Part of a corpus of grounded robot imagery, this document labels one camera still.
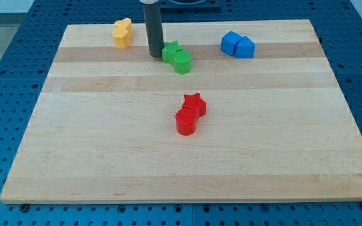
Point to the yellow hexagon block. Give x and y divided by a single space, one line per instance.
122 37

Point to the green cylinder block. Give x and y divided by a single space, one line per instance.
182 62

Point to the green star block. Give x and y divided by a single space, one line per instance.
169 50

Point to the light wooden board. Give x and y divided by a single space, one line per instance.
277 126

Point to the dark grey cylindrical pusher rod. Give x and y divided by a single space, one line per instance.
153 23

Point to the red cylinder block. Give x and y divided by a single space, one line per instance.
186 120

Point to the red star block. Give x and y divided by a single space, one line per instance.
196 103

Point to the yellow heart block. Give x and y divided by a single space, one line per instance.
124 26

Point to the blue cube block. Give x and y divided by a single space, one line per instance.
229 43

